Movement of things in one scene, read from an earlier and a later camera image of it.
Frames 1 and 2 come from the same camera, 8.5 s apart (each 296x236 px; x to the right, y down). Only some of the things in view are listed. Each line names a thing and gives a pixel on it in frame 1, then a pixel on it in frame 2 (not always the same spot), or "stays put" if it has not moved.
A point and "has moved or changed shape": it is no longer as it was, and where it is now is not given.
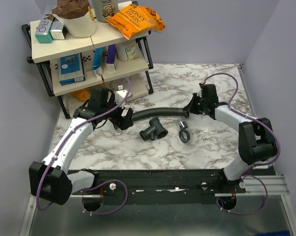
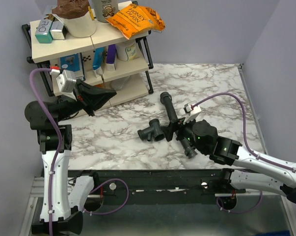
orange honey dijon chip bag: [134, 19] stays put
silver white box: [56, 30] stays put
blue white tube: [97, 61] stays put
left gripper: [121, 122] -> [92, 97]
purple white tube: [111, 57] stays put
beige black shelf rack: [70, 68] stays put
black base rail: [191, 182] stays put
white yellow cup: [127, 51] stays put
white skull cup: [104, 9] stays put
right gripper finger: [186, 114] -> [168, 131]
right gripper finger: [190, 105] -> [179, 121]
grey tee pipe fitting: [155, 130] has moved or changed shape
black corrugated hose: [160, 111] -> [166, 98]
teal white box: [42, 33] stays put
